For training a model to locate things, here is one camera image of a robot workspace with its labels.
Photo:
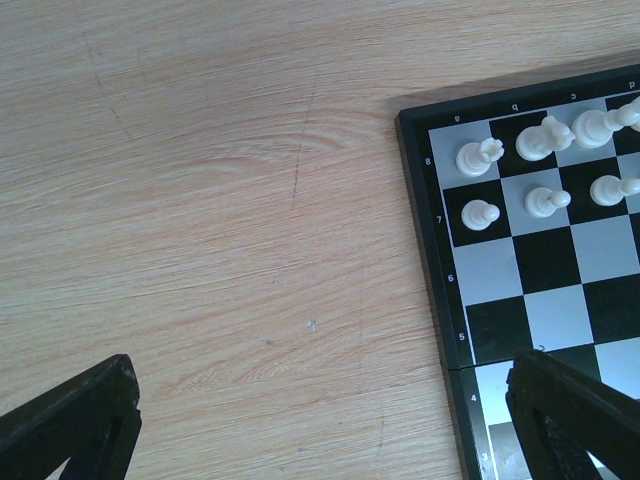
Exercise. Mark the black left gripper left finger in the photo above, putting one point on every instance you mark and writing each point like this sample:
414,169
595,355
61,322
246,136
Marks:
88,424

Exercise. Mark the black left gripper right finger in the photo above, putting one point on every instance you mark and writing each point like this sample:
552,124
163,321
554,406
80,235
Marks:
563,418

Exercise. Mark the white chess pawn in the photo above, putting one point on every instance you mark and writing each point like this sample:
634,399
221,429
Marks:
543,202
609,190
478,215

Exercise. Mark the white chess piece back row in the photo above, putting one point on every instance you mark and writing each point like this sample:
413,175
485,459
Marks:
537,142
475,158
595,128

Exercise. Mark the black and grey chessboard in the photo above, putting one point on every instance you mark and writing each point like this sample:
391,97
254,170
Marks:
567,285

